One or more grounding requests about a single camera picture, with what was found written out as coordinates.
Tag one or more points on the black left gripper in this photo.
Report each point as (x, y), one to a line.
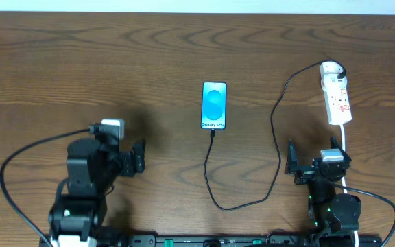
(129, 163)

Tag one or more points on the blue screen smartphone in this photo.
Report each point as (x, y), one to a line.
(213, 110)

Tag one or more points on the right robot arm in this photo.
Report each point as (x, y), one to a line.
(336, 215)

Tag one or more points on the white power strip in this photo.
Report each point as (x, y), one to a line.
(334, 83)

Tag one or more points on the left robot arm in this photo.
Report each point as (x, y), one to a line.
(93, 165)

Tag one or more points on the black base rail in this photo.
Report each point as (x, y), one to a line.
(277, 239)

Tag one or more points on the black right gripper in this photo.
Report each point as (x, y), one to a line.
(307, 170)

